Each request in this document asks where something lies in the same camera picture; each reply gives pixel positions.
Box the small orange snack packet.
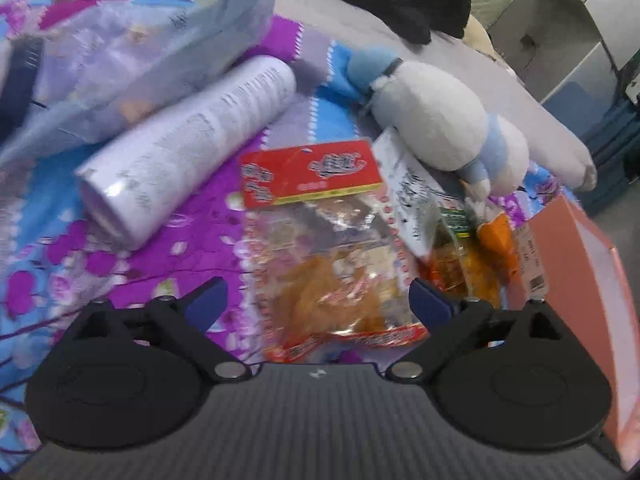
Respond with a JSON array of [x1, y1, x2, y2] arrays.
[[475, 210, 518, 286]]

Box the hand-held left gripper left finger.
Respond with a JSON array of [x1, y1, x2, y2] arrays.
[[65, 276, 252, 383]]

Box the grey cabinet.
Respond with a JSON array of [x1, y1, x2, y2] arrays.
[[487, 0, 640, 106]]

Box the translucent pale blue plastic bag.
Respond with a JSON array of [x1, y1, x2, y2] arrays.
[[0, 0, 291, 171]]

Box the salmon pink cardboard box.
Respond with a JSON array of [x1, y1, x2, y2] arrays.
[[507, 195, 640, 466]]

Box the white cylindrical can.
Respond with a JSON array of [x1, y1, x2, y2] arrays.
[[75, 55, 298, 252]]

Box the clear yellow snack packet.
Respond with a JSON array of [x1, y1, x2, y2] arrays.
[[420, 205, 501, 306]]

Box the purple blue floral blanket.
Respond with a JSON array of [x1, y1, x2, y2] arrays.
[[0, 0, 568, 466]]

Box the white and blue plush toy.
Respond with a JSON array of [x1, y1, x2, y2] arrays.
[[347, 47, 531, 198]]

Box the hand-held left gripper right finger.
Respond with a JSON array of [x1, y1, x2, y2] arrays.
[[384, 278, 576, 383]]

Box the beige cloth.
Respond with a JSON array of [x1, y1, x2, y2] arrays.
[[462, 15, 506, 63]]

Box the red label clear snack packet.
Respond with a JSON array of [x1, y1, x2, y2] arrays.
[[239, 139, 431, 363]]

